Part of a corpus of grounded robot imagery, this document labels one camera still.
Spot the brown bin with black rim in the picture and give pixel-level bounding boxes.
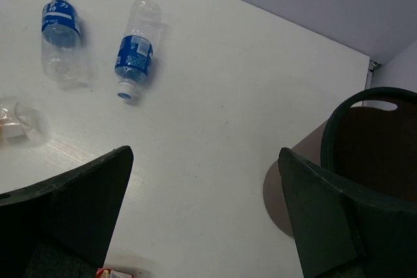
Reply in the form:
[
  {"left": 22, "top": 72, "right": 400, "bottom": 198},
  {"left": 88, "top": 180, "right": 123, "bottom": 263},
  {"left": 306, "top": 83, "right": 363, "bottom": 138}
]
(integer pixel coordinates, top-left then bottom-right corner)
[{"left": 263, "top": 87, "right": 417, "bottom": 239}]

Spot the blue label bottle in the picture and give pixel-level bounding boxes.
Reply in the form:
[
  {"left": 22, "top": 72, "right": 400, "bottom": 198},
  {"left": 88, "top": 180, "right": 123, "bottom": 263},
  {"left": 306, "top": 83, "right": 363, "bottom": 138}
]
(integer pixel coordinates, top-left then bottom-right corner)
[
  {"left": 114, "top": 0, "right": 162, "bottom": 101},
  {"left": 41, "top": 0, "right": 81, "bottom": 83}
]

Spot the red and white small packet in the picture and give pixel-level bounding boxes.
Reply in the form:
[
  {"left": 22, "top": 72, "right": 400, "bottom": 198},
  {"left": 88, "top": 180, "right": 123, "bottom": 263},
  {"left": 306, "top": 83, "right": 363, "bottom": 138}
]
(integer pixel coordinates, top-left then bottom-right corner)
[{"left": 95, "top": 268, "right": 134, "bottom": 278}]

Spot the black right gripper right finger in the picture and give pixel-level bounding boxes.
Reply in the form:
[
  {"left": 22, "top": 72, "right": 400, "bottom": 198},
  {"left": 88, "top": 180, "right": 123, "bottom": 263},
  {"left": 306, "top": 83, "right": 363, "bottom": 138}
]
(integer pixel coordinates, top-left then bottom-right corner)
[{"left": 278, "top": 148, "right": 416, "bottom": 277}]

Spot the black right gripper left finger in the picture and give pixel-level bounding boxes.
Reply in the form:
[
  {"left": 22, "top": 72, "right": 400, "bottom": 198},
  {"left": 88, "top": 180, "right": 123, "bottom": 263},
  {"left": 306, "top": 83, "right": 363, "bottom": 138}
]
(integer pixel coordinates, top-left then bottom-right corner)
[{"left": 1, "top": 146, "right": 134, "bottom": 277}]

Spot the clear bottle with yellow cap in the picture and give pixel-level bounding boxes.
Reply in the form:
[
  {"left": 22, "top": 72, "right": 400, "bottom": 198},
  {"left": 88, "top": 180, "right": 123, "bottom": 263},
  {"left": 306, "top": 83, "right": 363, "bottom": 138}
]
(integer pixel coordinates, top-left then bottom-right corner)
[{"left": 1, "top": 96, "right": 32, "bottom": 143}]

